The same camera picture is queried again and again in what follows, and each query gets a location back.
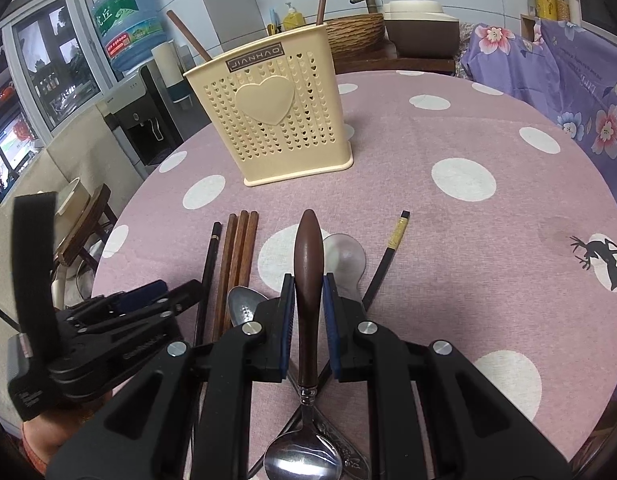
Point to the dark wooden side table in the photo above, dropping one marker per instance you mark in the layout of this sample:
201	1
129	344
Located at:
388	64

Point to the cream perforated utensil holder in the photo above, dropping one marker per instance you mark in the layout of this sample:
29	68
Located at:
268	125

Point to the woven wicker basket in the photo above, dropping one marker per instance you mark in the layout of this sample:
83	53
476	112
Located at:
356	32

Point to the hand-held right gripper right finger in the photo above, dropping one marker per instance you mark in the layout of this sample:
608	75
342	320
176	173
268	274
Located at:
331	322

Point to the perforated metal spoon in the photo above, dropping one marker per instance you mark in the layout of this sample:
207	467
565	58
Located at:
243	307

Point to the purple floral cloth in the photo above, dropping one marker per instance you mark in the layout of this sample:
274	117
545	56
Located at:
563	75

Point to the window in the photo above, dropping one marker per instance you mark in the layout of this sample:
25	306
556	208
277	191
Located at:
53	65

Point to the pink polka dot tablecloth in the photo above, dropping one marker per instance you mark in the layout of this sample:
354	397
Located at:
413	270

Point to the white and brown appliance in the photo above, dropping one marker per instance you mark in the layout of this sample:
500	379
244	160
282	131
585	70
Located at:
421	30

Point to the blue water bottle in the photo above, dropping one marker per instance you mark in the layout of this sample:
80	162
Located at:
126	20

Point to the white water dispenser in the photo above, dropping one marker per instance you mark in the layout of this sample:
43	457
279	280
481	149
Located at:
133	125

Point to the yellow pump bottle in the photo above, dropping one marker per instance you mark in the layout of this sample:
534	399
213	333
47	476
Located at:
292	19

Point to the engraved metal spoon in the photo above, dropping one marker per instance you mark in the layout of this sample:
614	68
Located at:
349	455

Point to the black chopstick thin gold band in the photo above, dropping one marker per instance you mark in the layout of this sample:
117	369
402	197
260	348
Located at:
210	265

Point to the clear plastic spoon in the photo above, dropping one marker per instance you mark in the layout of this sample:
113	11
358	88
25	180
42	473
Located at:
344	260

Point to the small blue bottle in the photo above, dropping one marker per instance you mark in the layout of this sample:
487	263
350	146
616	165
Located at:
274	22

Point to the wooden stool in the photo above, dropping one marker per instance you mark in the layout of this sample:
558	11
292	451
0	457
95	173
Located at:
83	225

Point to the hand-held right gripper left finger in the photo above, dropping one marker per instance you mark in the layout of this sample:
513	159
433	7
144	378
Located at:
287	312

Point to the white cylindrical cup holder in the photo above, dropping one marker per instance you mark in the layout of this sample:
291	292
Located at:
168	70

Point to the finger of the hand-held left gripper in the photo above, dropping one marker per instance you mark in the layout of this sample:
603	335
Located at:
186	297
143	292

